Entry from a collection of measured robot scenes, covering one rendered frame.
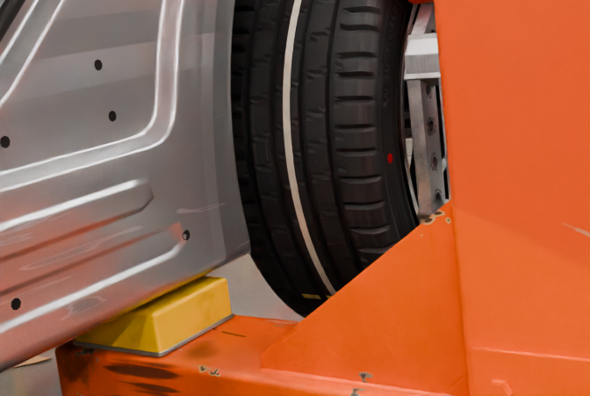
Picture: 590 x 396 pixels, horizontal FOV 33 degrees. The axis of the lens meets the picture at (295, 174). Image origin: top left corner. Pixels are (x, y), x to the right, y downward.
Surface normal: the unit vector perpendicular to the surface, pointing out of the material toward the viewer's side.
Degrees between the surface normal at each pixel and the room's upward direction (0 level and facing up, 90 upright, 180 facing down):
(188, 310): 90
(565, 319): 90
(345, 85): 75
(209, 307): 90
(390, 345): 90
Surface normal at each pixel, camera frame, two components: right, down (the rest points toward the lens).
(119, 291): 0.83, 0.00
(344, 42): -0.55, -0.20
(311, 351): -0.54, 0.22
